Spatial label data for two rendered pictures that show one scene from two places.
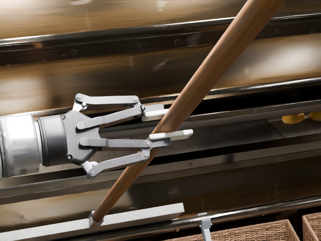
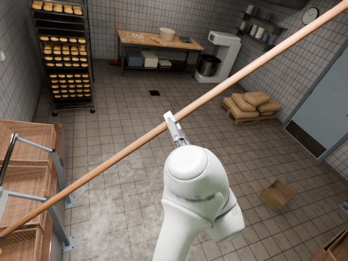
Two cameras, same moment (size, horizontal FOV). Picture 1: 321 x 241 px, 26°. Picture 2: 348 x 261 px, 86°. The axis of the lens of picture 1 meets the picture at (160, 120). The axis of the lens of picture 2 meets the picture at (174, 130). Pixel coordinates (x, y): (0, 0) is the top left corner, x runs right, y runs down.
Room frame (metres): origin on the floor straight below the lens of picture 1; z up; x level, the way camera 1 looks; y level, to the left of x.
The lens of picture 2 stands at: (1.09, 0.53, 2.40)
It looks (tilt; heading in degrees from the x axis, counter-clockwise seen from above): 40 degrees down; 257
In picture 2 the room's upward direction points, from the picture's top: 15 degrees clockwise
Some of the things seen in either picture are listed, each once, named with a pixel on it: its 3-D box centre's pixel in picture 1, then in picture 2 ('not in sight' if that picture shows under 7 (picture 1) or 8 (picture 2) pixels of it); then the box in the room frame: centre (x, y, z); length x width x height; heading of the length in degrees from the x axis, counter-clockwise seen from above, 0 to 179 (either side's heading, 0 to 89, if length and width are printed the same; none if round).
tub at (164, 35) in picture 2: not in sight; (166, 34); (0.71, -4.93, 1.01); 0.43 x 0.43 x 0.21
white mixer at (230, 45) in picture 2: not in sight; (215, 58); (-0.81, -4.88, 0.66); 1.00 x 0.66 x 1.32; 17
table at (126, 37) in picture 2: not in sight; (159, 56); (0.83, -4.81, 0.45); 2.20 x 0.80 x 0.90; 17
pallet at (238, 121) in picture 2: not in sight; (247, 111); (-1.48, -3.21, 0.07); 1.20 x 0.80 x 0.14; 17
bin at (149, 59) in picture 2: not in sight; (148, 58); (1.10, -4.73, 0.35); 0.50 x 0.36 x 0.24; 108
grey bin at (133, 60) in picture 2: not in sight; (133, 57); (1.50, -4.61, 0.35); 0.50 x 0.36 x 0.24; 107
